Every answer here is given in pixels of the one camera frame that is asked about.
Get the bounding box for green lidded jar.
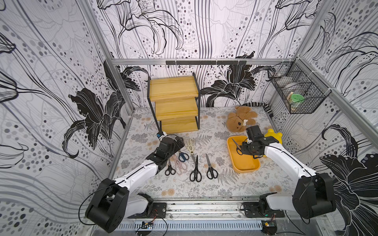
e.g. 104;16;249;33
289;93;305;110

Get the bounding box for white cable duct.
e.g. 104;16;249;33
116;220;263;231

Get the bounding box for yellow plush bear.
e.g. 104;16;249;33
264;128;283;144

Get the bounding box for yellow storage box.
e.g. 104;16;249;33
227;135;260;174

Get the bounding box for beige kitchen scissors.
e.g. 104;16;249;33
184;138;195;163

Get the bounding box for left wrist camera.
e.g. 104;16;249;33
157;131;167;141

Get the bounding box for black wire basket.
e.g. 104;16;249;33
268;60;330;114

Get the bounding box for wooden tiered shelf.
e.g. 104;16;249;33
147;72;201;134

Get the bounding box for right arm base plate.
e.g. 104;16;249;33
240;202;269;218

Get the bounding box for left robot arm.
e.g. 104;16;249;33
85;135;185;233

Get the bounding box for brown teddy bear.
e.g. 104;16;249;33
225;106;258;133

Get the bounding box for small black scissors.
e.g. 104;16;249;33
164;160;176;176
232;139;243;155

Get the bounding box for blue handled scissors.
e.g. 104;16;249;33
178;151;189;163

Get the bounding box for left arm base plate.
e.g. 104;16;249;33
128;202;167;219

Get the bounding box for striped plush tail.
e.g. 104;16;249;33
243;102;274;118

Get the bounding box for large black scissors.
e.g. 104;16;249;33
190;155;202;183

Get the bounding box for pink scissors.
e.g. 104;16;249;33
171;154;188;176

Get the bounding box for black hook rail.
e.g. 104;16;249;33
165;60;247;65

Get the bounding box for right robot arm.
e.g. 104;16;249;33
237;125;336;219

